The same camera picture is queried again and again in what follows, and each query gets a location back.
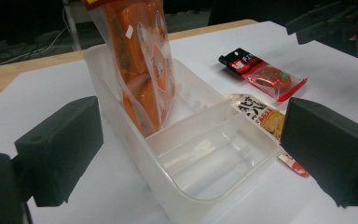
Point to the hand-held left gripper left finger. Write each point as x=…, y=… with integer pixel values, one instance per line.
x=59, y=149

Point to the beige spouted pouch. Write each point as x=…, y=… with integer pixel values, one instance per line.
x=261, y=112

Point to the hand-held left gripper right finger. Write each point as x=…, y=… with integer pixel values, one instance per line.
x=329, y=149

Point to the white table sheet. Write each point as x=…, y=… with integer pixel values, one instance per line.
x=199, y=46

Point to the black and red snack packet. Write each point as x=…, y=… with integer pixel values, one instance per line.
x=261, y=74

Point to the large orange snack packet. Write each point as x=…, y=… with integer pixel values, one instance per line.
x=136, y=46

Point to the white metal stand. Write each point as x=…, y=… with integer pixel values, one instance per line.
x=72, y=28

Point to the clear plastic container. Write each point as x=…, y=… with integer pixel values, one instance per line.
x=205, y=155

